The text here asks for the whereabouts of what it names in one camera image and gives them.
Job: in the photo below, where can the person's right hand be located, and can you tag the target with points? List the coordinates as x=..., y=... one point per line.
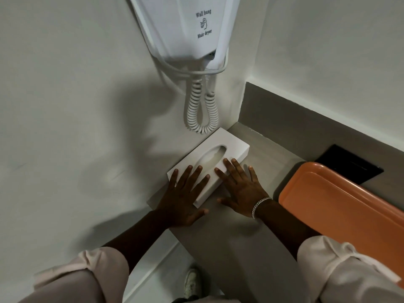
x=244, y=197

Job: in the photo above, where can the person's left hand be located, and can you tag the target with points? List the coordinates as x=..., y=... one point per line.
x=178, y=206

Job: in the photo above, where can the person's right little finger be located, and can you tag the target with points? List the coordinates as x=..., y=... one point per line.
x=253, y=176

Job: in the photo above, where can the person's right middle finger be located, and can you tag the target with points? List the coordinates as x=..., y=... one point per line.
x=231, y=169

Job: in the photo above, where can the person's left thumb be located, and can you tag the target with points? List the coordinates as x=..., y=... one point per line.
x=200, y=215

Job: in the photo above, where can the person's left middle finger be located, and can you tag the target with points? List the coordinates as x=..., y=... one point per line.
x=194, y=179

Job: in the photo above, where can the person's right thumb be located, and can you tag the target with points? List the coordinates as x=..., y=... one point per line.
x=224, y=203

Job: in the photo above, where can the person's left little finger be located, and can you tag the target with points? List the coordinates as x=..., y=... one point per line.
x=172, y=180

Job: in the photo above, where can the white tissue box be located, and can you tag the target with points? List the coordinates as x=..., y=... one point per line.
x=206, y=148

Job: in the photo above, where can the person's left forearm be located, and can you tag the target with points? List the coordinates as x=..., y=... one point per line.
x=139, y=236

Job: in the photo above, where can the person's right forearm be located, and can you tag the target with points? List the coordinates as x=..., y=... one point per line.
x=284, y=227

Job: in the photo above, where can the white shoe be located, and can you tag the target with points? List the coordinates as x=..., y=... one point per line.
x=192, y=282

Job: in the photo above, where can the black flat panel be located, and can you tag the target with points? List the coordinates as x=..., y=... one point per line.
x=348, y=164

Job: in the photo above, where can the orange plastic tray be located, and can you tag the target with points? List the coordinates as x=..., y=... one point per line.
x=344, y=211

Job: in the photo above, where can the person's left beige sleeve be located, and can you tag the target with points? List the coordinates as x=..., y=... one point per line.
x=79, y=277

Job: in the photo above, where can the person's beige sleeve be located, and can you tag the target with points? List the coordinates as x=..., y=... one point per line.
x=347, y=274
x=79, y=277

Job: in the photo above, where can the person's right beige sleeve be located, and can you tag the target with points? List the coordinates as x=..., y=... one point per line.
x=347, y=274

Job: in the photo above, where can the white wall-mounted hair dryer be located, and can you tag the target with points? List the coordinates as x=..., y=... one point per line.
x=183, y=25

